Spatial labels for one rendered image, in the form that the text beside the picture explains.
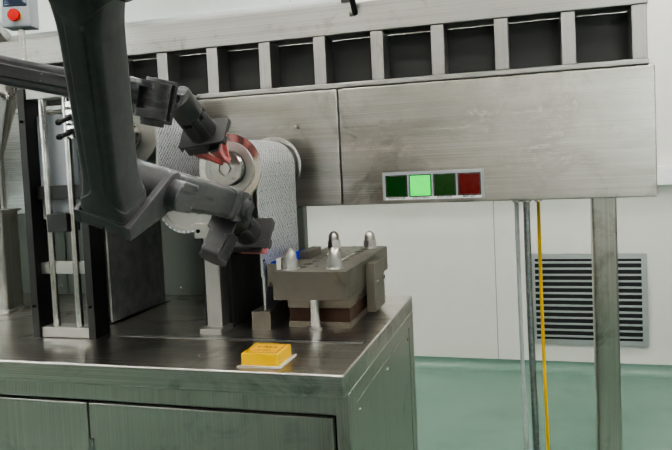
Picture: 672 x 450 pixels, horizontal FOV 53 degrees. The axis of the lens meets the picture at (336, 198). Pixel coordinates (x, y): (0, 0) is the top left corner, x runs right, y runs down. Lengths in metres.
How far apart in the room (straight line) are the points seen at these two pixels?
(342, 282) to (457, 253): 2.72
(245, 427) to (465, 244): 2.92
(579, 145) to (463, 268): 2.48
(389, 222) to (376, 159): 2.41
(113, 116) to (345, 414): 0.69
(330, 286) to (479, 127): 0.56
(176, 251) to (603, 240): 1.14
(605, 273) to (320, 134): 0.81
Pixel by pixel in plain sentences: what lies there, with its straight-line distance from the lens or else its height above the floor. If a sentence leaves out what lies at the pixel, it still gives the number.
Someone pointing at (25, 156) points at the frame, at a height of 1.30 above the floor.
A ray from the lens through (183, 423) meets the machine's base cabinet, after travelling 1.34.
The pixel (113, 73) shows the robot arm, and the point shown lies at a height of 1.35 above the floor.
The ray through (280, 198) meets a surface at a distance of 1.58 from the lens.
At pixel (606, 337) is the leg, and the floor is 0.77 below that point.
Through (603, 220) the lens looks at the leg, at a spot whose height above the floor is 1.07.
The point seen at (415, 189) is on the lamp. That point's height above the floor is 1.18.
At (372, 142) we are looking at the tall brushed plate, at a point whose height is 1.30.
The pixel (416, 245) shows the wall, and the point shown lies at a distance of 4.10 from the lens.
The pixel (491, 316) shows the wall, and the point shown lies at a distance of 4.12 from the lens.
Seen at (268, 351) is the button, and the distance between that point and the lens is 1.23.
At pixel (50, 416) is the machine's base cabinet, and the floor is 0.78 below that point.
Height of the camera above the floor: 1.25
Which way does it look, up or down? 3 degrees down
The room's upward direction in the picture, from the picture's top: 3 degrees counter-clockwise
